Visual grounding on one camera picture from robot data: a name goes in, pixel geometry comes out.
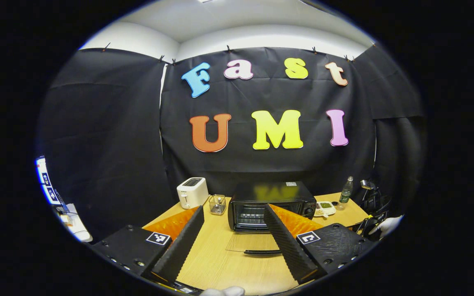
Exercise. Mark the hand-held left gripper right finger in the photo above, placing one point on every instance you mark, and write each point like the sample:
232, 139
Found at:
286, 246

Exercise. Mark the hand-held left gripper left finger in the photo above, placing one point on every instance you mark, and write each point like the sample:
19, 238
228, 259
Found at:
179, 248

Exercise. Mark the black electric oven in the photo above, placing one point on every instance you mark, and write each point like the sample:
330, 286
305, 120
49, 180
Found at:
257, 191

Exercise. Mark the black stand equipment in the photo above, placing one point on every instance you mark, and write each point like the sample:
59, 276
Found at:
375, 199

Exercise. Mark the clear plastic water bottle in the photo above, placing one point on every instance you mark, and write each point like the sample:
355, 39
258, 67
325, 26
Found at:
346, 193

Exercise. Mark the white divided snack tray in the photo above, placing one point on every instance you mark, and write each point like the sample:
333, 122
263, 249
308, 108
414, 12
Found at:
325, 208

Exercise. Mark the white toaster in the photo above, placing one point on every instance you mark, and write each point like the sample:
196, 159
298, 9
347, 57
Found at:
191, 193

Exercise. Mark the white panel with blue prints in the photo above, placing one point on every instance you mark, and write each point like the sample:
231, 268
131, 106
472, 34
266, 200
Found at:
45, 181

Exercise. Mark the row of cloth clips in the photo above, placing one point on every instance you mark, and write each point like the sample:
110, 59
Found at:
228, 49

